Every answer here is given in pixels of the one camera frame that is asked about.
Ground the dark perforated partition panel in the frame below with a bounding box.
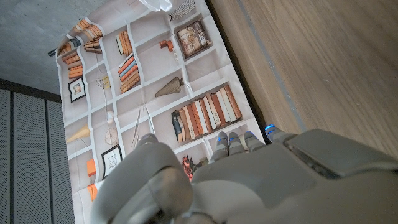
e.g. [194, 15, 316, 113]
[0, 78, 75, 224]

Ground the white cloth napkin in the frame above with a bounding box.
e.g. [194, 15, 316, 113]
[138, 0, 174, 12]

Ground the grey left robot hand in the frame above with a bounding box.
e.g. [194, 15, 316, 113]
[90, 124, 398, 224]

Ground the printed bookshelf backdrop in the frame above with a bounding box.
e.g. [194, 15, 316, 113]
[55, 0, 267, 224]

